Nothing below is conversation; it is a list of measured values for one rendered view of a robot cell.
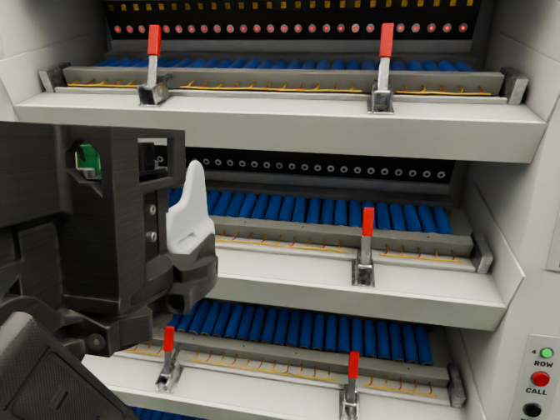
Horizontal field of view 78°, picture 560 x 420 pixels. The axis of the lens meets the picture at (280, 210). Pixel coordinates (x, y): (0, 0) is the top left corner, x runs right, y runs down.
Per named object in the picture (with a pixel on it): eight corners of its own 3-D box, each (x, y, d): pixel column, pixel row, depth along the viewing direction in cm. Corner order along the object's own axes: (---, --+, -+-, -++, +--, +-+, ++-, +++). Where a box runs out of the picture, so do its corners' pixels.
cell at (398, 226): (400, 212, 53) (406, 240, 48) (388, 212, 54) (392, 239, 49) (402, 202, 52) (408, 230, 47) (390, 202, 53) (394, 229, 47)
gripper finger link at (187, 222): (238, 157, 25) (183, 167, 16) (237, 236, 26) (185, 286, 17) (197, 155, 26) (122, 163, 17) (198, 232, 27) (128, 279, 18)
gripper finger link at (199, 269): (237, 235, 21) (170, 300, 13) (237, 258, 22) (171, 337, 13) (165, 228, 22) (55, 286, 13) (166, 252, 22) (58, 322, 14)
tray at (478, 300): (495, 332, 42) (526, 276, 36) (47, 278, 51) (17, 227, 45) (455, 227, 58) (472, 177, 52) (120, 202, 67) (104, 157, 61)
